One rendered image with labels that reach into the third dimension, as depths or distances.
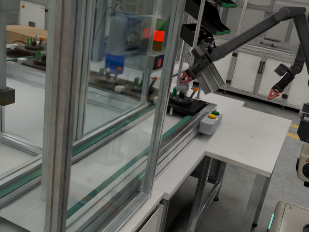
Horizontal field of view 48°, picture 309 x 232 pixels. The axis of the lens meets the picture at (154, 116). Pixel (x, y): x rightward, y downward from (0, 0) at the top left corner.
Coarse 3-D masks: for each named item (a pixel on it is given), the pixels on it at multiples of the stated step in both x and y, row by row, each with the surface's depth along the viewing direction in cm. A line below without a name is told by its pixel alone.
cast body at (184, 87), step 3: (180, 78) 193; (183, 78) 193; (177, 81) 193; (177, 84) 194; (180, 84) 193; (183, 84) 192; (186, 84) 195; (174, 87) 197; (177, 87) 194; (180, 87) 193; (183, 87) 192; (186, 87) 192; (177, 90) 194; (180, 90) 194; (183, 90) 193; (186, 90) 192
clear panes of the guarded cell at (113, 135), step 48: (0, 0) 62; (48, 0) 57; (96, 0) 62; (144, 0) 79; (0, 48) 65; (48, 48) 60; (96, 48) 67; (144, 48) 86; (0, 96) 68; (48, 96) 63; (96, 96) 72; (144, 96) 95; (0, 144) 72; (48, 144) 66; (96, 144) 77; (144, 144) 105; (0, 192) 76; (96, 192) 84; (144, 192) 119
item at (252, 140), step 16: (240, 112) 233; (256, 112) 238; (224, 128) 199; (240, 128) 204; (256, 128) 208; (272, 128) 212; (288, 128) 217; (224, 144) 178; (240, 144) 182; (256, 144) 185; (272, 144) 188; (224, 160) 165; (240, 160) 163; (256, 160) 166; (272, 160) 169
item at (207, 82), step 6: (186, 54) 213; (186, 60) 214; (198, 60) 224; (204, 72) 223; (210, 72) 220; (198, 78) 212; (204, 78) 220; (210, 78) 221; (204, 84) 211; (210, 84) 222; (216, 84) 220; (204, 90) 212; (210, 90) 210; (216, 90) 221
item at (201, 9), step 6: (204, 0) 196; (216, 6) 226; (198, 18) 200; (198, 24) 202; (198, 30) 202; (198, 36) 205; (192, 48) 206; (192, 54) 208; (180, 60) 246; (192, 60) 208; (180, 66) 248; (192, 66) 211; (180, 72) 248; (186, 78) 213; (198, 90) 246; (198, 96) 247
